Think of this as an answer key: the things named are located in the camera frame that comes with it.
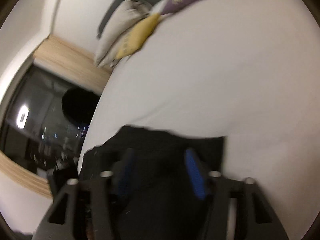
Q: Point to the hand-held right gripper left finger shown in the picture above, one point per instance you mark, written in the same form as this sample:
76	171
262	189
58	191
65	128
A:
125	175

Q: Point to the bed with white sheet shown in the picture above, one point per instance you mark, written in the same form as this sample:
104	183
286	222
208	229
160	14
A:
200	67

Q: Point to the beige curtain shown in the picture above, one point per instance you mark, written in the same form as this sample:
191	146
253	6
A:
72	60

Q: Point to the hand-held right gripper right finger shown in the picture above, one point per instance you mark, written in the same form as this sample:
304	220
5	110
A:
196	175

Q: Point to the black pants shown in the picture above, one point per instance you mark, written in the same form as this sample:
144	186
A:
160	150

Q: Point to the yellow cushion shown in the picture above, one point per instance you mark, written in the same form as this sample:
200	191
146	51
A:
140	35

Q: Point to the dark window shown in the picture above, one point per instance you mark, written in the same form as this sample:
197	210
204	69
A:
32	120

